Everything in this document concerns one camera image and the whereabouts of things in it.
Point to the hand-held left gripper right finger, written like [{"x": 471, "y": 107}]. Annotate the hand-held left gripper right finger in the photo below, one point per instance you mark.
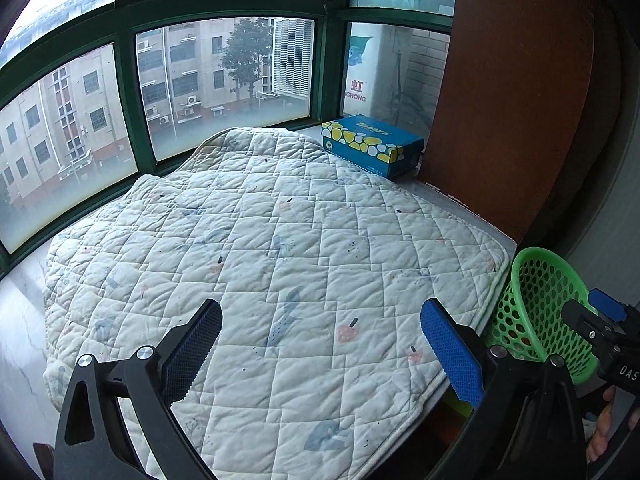
[{"x": 450, "y": 352}]

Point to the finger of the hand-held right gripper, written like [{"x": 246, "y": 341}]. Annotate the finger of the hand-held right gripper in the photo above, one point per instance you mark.
[
  {"x": 607, "y": 306},
  {"x": 592, "y": 327}
]

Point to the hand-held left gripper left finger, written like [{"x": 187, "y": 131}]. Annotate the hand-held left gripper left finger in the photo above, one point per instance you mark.
[{"x": 195, "y": 345}]

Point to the green mesh wastebasket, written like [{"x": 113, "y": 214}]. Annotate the green mesh wastebasket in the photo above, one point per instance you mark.
[{"x": 540, "y": 280}]

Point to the person's right hand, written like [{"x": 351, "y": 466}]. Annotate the person's right hand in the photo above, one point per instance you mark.
[{"x": 600, "y": 435}]

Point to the white quilted blanket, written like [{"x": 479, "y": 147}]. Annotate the white quilted blanket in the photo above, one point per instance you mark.
[{"x": 280, "y": 260}]

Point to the blue dotted tissue box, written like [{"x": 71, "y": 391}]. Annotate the blue dotted tissue box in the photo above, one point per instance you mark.
[{"x": 370, "y": 135}]

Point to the brown wooden cabinet panel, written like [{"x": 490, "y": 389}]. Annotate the brown wooden cabinet panel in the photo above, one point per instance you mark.
[{"x": 500, "y": 85}]

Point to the green tree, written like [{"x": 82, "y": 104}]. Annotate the green tree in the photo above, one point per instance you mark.
[{"x": 247, "y": 50}]

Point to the white louvred vent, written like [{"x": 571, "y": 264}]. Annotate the white louvred vent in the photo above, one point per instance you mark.
[{"x": 292, "y": 55}]

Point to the green window frame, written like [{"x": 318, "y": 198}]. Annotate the green window frame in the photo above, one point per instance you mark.
[{"x": 125, "y": 60}]

